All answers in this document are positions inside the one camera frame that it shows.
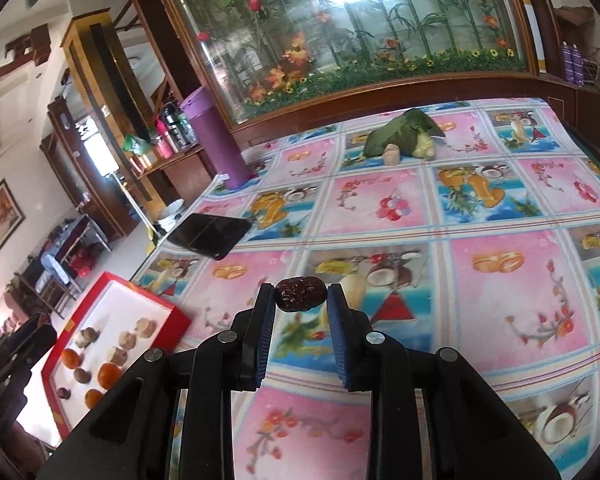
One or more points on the white plastic bucket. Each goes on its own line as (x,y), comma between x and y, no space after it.
(168,218)

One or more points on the beige sugarcane chunk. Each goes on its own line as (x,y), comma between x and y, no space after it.
(145,328)
(85,337)
(127,340)
(117,356)

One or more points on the green leaf wrapped vegetable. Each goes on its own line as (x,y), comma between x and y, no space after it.
(412,132)

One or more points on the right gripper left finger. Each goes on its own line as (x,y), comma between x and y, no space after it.
(129,433)

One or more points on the small beige chunk by leaf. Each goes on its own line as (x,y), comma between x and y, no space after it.
(391,155)

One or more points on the wooden chair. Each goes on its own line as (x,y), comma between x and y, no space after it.
(45,289)

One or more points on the dark red wrinkled date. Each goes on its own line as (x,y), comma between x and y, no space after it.
(300,294)

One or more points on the smooth red jujube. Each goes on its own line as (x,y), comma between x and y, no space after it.
(63,393)

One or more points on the black smartphone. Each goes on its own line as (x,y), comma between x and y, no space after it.
(209,235)

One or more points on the small orange tangerine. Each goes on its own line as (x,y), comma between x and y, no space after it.
(71,359)

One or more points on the large orange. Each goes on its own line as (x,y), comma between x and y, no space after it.
(108,374)

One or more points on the flower bamboo glass panel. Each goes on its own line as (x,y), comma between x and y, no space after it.
(259,56)

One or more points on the purple thermos bottle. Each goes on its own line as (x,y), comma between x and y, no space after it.
(217,141)

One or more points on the purple spray can pair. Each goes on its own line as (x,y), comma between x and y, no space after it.
(573,64)

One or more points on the red white tray box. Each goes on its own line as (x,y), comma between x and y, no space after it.
(111,306)

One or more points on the beige sugarcane chunk front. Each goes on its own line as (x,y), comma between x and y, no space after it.
(117,356)

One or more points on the brown longan back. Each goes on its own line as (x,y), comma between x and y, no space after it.
(82,376)

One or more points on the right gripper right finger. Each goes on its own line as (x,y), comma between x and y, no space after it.
(433,415)

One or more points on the fruit pattern tablecloth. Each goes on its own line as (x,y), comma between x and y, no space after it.
(492,247)

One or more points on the pink bottle on shelf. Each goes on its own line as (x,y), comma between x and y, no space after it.
(163,140)

